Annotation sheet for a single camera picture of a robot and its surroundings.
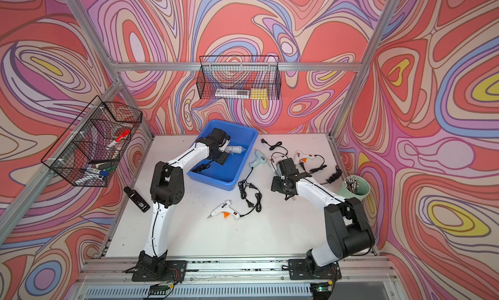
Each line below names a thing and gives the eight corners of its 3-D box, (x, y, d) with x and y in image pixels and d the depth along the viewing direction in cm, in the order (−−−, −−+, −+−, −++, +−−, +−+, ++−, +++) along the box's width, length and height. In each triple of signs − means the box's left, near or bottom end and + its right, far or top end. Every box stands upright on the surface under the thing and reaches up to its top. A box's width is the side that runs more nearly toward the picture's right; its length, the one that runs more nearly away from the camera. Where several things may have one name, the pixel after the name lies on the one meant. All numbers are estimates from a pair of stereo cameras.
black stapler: (128, 195, 97) (121, 189, 92) (135, 190, 99) (129, 184, 94) (144, 214, 90) (138, 209, 86) (151, 208, 92) (146, 203, 88)
